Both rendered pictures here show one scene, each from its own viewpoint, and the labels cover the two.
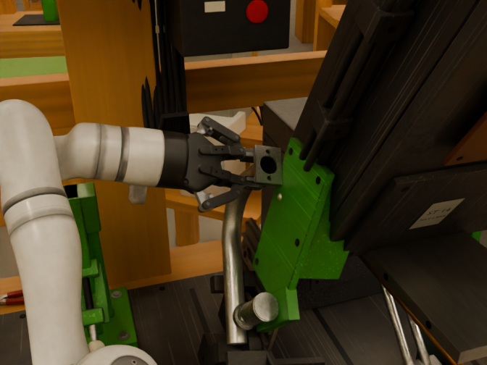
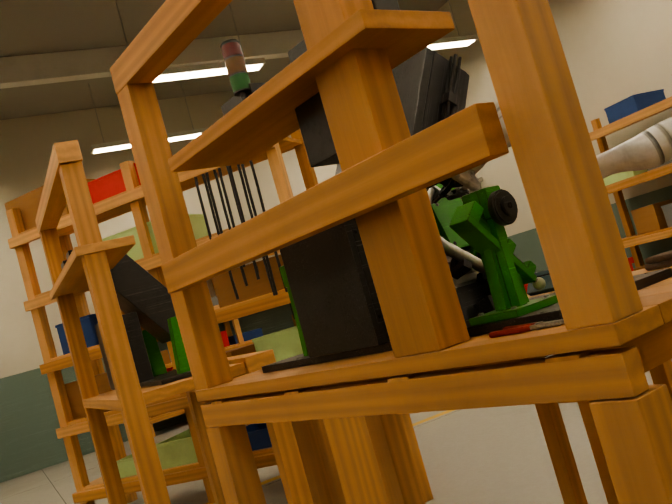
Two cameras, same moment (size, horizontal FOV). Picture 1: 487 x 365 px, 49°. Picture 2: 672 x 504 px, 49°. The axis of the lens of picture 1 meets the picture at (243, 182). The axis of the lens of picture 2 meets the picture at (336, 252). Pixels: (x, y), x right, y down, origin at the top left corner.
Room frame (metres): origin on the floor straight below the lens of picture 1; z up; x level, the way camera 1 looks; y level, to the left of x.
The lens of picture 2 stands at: (1.55, 1.62, 1.03)
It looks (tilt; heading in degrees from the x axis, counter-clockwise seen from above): 4 degrees up; 250
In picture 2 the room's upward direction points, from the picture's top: 16 degrees counter-clockwise
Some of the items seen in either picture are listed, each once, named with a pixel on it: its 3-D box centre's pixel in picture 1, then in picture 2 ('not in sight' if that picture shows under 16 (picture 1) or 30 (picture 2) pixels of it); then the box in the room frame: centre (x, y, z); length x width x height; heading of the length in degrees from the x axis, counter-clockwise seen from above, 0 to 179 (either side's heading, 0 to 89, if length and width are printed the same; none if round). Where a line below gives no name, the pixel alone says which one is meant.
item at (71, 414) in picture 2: not in sight; (180, 320); (0.89, -3.55, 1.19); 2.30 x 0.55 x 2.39; 137
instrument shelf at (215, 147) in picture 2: not in sight; (289, 104); (0.95, -0.06, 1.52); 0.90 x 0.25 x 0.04; 108
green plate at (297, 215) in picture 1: (309, 221); (440, 214); (0.62, -0.09, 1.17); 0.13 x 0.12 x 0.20; 108
